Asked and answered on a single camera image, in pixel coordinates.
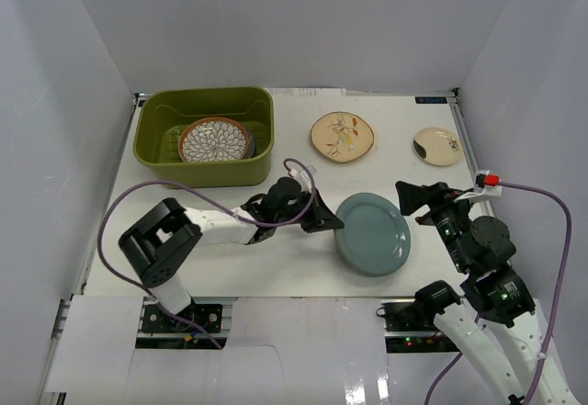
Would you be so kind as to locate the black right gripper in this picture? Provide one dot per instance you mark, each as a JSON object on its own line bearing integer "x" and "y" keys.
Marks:
{"x": 412, "y": 196}

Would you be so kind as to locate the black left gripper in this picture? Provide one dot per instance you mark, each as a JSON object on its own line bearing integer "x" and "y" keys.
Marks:
{"x": 308, "y": 212}

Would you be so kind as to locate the light blue ceramic plate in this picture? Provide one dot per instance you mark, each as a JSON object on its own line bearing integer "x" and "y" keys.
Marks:
{"x": 375, "y": 239}

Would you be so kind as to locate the small cream flower plate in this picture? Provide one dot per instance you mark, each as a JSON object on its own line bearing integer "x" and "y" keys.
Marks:
{"x": 437, "y": 146}

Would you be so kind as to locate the beige bird branch plate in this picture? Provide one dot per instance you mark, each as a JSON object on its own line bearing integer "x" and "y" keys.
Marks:
{"x": 342, "y": 137}

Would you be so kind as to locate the brown rimmed petal pattern bowl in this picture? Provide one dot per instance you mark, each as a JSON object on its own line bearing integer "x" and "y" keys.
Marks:
{"x": 215, "y": 139}

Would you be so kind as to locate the grey reindeer snowflake plate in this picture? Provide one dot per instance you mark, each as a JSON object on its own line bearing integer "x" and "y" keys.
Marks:
{"x": 251, "y": 147}

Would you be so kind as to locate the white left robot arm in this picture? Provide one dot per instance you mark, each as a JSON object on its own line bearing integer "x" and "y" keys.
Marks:
{"x": 157, "y": 245}

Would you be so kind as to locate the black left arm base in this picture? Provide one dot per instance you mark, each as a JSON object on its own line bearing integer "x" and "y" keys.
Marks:
{"x": 202, "y": 328}

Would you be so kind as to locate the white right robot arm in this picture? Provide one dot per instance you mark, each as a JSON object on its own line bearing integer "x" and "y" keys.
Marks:
{"x": 493, "y": 323}

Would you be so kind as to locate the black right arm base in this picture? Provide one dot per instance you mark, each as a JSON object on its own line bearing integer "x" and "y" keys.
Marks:
{"x": 406, "y": 332}

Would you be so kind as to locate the olive green plastic bin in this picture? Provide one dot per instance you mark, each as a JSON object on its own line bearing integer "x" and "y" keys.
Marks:
{"x": 166, "y": 115}

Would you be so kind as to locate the blue label sticker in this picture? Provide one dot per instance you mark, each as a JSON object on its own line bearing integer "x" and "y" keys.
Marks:
{"x": 430, "y": 100}

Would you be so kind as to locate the white paper sheets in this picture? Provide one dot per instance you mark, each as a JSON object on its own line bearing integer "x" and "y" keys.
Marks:
{"x": 306, "y": 91}

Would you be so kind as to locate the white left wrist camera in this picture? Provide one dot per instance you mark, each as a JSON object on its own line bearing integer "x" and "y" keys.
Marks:
{"x": 302, "y": 176}

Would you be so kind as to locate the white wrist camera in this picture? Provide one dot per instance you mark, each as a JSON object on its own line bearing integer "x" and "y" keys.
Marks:
{"x": 486, "y": 187}
{"x": 302, "y": 176}

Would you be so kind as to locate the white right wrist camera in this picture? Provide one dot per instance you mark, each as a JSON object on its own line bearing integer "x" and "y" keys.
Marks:
{"x": 486, "y": 187}

